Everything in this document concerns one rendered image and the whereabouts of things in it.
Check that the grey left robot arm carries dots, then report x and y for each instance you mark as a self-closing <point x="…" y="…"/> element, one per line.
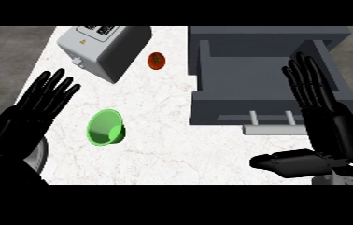
<point x="37" y="155"/>

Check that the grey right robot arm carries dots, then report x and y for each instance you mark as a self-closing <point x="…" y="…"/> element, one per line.
<point x="334" y="177"/>

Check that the green cup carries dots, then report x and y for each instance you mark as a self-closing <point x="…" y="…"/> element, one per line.
<point x="105" y="127"/>

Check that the grey toaster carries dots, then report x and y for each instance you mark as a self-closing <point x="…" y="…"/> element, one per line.
<point x="105" y="49"/>

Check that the red tomato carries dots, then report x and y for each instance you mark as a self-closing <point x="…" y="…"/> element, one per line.
<point x="156" y="61"/>

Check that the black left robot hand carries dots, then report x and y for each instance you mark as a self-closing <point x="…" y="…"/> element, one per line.
<point x="31" y="110"/>

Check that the grey cabinet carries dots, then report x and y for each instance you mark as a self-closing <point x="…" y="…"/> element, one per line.
<point x="270" y="35"/>

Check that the grey open drawer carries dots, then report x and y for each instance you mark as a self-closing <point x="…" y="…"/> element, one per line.
<point x="257" y="88"/>

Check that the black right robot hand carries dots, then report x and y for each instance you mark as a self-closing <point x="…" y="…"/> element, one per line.
<point x="328" y="123"/>

